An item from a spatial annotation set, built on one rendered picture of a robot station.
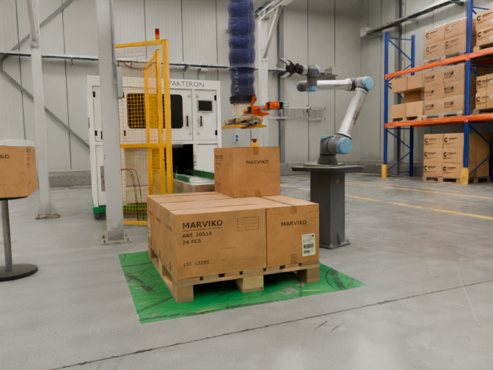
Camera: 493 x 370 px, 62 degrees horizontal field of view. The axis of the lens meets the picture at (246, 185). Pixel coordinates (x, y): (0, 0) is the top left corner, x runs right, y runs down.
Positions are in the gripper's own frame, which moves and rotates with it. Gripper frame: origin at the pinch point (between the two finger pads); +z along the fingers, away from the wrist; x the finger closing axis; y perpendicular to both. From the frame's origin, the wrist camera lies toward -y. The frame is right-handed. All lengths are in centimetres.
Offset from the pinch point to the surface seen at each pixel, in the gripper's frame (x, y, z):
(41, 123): -24, 344, 204
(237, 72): -1.2, 20.9, 29.1
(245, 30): 31.8, 16.0, 23.1
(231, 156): -70, 1, 43
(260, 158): -73, -4, 20
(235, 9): 48, 19, 30
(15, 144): -59, 21, 195
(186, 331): -157, -104, 107
